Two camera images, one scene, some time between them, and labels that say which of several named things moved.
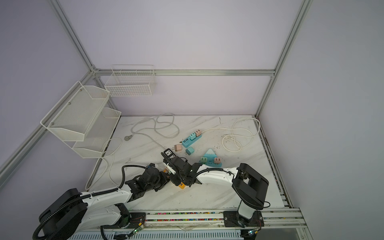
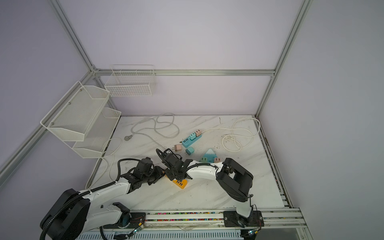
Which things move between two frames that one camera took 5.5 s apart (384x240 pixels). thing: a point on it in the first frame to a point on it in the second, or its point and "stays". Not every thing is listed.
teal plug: x=190 y=150 stays
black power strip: x=169 y=153 stays
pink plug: x=178 y=147 stays
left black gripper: x=164 y=181 to x=158 y=170
